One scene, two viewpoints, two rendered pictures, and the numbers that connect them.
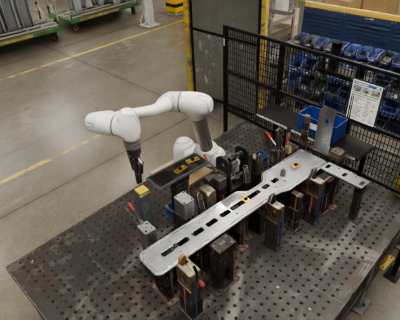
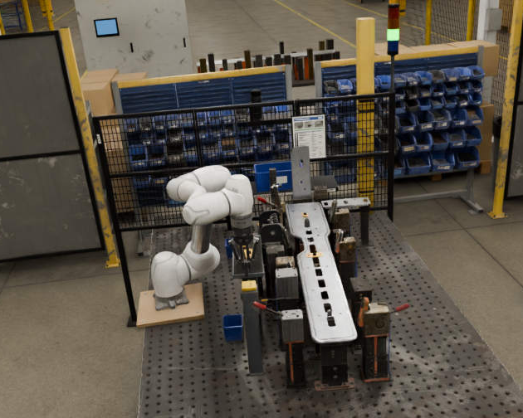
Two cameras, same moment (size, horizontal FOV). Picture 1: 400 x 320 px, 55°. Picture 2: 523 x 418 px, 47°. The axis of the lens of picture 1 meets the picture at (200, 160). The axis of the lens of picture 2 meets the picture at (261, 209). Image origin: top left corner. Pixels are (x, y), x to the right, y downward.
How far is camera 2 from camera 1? 200 cm
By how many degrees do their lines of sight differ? 45
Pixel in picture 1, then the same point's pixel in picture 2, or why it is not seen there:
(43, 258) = not seen: outside the picture
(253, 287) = not seen: hidden behind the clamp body
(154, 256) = (329, 331)
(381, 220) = (383, 233)
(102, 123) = (218, 203)
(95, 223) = (160, 403)
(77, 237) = not seen: outside the picture
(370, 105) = (316, 137)
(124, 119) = (245, 185)
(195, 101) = (217, 174)
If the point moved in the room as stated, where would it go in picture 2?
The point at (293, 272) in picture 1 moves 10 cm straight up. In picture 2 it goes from (389, 298) to (389, 282)
